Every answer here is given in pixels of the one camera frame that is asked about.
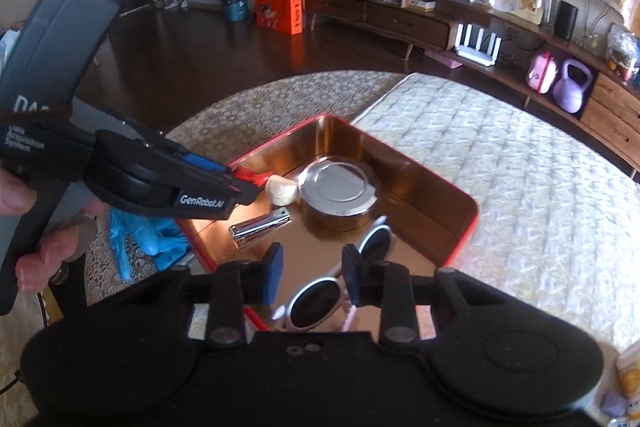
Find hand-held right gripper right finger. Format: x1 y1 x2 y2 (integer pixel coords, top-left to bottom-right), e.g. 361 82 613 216
341 244 496 350

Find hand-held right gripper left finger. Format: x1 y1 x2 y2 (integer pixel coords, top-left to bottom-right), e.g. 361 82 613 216
150 243 285 350

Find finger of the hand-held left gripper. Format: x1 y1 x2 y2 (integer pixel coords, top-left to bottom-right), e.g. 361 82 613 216
175 174 261 220
122 119 232 178

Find silver nail clipper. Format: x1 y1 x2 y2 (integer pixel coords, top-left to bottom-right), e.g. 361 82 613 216
229 209 292 242

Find cream small figurine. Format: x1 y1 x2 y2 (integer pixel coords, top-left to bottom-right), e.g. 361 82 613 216
265 174 300 206

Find white sunglasses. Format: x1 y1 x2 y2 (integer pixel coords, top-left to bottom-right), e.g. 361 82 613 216
272 216 401 333

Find round metal tin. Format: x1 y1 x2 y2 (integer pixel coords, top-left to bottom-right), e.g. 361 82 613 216
298 157 379 238

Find red tin box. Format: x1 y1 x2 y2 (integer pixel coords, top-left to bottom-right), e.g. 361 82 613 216
177 112 481 333

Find purple block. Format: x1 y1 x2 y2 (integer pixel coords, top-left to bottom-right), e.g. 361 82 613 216
600 391 628 417

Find white and yellow bottle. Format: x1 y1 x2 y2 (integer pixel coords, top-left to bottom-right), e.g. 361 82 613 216
615 352 640 403

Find person's left hand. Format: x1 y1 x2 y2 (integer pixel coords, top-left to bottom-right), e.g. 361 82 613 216
0 161 108 291

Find blue plastic bag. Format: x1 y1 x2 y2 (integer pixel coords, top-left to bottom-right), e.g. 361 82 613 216
107 207 191 280

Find teal bucket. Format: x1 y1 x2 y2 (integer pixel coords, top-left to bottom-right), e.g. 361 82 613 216
220 0 250 22

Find orange gift box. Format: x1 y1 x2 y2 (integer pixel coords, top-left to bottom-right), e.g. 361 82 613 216
255 0 304 36

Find cream quilted mat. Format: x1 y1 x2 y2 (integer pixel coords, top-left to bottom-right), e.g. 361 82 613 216
350 72 640 353

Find pink flat scale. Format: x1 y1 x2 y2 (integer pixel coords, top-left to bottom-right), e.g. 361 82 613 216
422 49 463 68

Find wooden television cabinet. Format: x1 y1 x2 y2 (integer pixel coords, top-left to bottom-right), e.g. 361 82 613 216
302 0 640 180

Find white router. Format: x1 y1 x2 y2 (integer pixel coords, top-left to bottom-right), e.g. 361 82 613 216
455 21 503 68

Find purple kettlebell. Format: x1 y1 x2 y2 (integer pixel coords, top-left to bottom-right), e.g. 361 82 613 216
552 58 595 114

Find black speaker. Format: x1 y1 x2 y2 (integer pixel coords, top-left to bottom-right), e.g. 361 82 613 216
554 0 578 41

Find clear plastic bag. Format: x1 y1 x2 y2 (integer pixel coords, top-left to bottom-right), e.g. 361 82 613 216
607 27 640 75

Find white scalloped decor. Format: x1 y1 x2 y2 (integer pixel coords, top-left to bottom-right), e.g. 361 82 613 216
575 0 626 48

